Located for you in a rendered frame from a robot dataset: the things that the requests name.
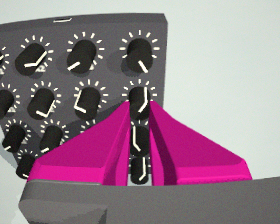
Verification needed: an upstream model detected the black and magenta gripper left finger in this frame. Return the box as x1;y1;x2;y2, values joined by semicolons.
26;101;131;186

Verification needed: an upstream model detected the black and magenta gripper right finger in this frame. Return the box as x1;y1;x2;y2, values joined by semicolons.
149;101;253;186

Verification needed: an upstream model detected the dark grey knob box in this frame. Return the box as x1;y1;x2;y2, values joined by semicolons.
0;13;168;185

